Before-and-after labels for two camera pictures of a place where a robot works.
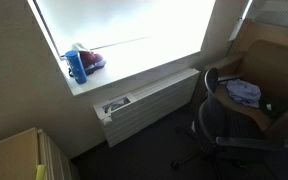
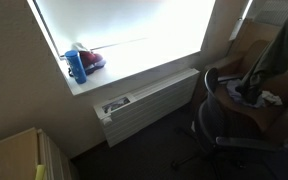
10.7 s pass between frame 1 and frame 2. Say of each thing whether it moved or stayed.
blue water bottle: stayed
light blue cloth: stayed
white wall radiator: stayed
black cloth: moved
